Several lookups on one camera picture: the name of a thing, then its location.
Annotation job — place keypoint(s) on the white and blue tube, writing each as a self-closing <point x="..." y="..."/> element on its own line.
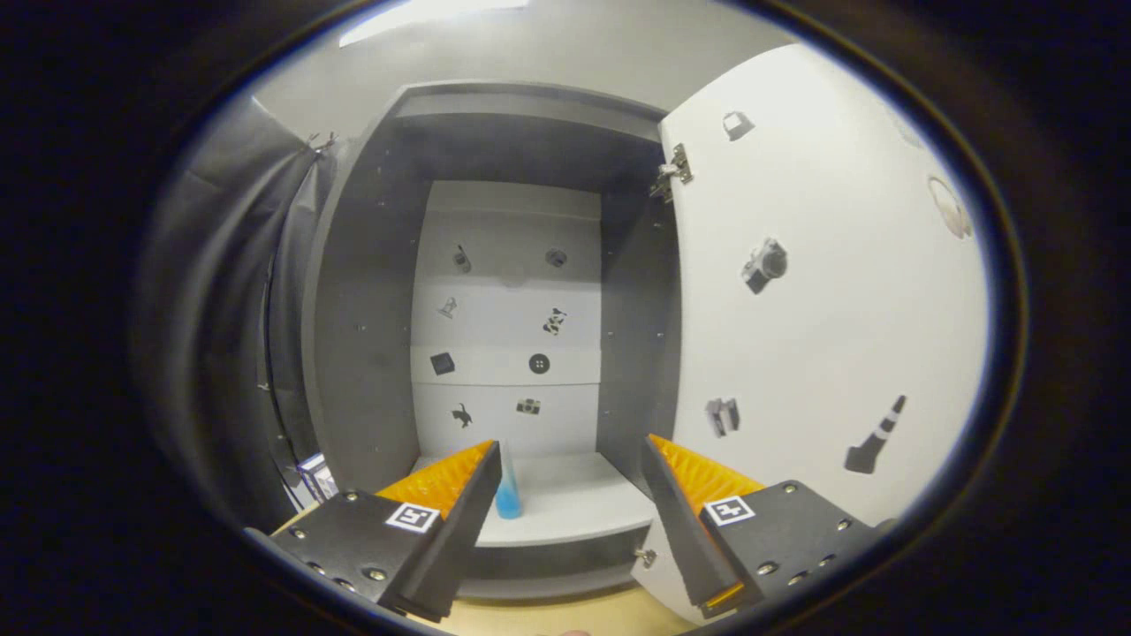
<point x="509" y="499"/>

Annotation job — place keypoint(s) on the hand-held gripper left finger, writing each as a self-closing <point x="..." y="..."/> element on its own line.
<point x="455" y="539"/>

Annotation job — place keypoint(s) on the light grey cabinet door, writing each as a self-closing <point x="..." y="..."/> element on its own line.
<point x="822" y="353"/>

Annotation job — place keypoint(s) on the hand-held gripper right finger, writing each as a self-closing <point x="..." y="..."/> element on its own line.
<point x="685" y="530"/>

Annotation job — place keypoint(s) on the black backdrop cloth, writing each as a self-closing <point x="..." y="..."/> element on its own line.
<point x="221" y="309"/>

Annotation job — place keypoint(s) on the white spine book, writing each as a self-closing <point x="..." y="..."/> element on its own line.
<point x="322" y="481"/>

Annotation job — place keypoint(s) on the metal door hinge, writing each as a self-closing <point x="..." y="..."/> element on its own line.
<point x="646" y="556"/>
<point x="676" y="170"/>

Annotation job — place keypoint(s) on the blue spine book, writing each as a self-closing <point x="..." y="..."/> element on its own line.
<point x="305" y="481"/>

